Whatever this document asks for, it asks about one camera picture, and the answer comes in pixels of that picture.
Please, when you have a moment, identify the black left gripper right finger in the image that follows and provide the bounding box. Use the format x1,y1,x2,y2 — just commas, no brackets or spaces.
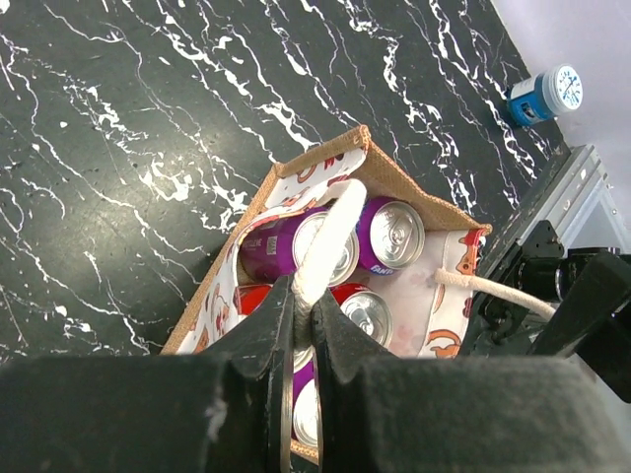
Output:
312,295,630,472

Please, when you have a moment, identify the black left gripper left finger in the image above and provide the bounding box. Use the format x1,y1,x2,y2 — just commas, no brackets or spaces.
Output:
1,277,295,472

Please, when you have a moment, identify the red Coca-Cola can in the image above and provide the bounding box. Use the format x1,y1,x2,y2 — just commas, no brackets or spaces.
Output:
234,284,272,316
331,283,393,348

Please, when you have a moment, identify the patterned canvas tote bag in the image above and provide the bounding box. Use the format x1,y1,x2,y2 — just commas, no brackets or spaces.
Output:
160,124,557,467

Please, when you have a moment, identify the purple Fanta can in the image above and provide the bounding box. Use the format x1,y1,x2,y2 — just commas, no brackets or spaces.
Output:
356,196,425,276
239,206,360,288

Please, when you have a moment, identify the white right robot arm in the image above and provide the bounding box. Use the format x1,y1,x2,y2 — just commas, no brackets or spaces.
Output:
462,221,630,402

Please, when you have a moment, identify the red soda can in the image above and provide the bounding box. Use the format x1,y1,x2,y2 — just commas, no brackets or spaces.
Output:
292,349,319,447

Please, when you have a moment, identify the blue lidded jar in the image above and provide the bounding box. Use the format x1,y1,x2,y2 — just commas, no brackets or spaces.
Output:
507,64,584,126

